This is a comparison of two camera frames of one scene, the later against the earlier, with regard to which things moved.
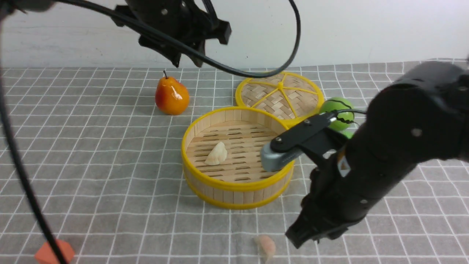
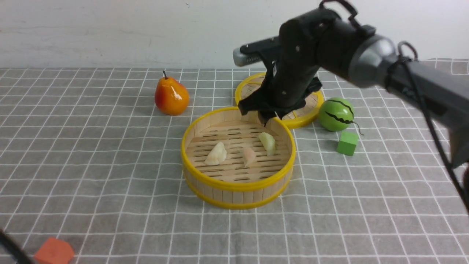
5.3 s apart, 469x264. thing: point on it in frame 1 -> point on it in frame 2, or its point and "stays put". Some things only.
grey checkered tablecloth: (104, 146) stays put
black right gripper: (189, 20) -> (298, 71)
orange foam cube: (45, 255) stays put
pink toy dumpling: (266, 246) -> (249, 155)
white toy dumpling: (218, 155) stays put
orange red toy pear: (171, 97) stays put
